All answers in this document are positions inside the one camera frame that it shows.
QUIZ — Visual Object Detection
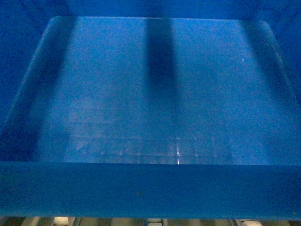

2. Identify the large blue plastic crate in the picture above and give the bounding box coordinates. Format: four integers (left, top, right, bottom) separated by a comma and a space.
0, 0, 301, 220

